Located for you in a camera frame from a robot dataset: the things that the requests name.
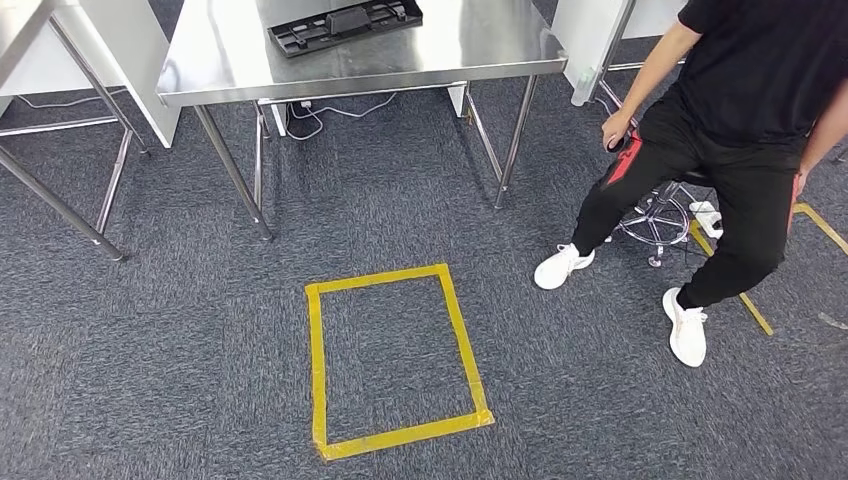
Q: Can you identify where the white power strip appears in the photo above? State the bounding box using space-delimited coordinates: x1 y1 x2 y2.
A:
688 200 725 241

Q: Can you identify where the black plastic plate frame part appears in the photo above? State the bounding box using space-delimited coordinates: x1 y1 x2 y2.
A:
266 0 425 59

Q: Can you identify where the person's right hand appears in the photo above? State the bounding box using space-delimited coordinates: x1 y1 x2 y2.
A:
600 107 636 154

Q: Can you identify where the person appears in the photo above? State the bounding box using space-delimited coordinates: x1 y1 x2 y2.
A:
533 0 848 370

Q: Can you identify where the small stainless steel table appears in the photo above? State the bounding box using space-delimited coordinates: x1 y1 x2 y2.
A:
582 0 687 130

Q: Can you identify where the steel table leg frame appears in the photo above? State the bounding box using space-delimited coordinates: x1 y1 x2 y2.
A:
0 0 152 264

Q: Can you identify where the stainless steel workbench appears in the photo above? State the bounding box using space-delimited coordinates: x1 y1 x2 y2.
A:
155 0 570 243

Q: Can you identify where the white power cable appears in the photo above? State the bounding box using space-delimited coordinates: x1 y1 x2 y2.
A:
284 91 399 142
16 87 127 111

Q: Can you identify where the yellow floor tape marking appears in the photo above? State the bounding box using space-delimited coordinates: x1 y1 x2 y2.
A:
304 262 496 463

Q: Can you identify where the chrome stool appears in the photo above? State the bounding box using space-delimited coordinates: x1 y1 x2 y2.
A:
604 168 723 270

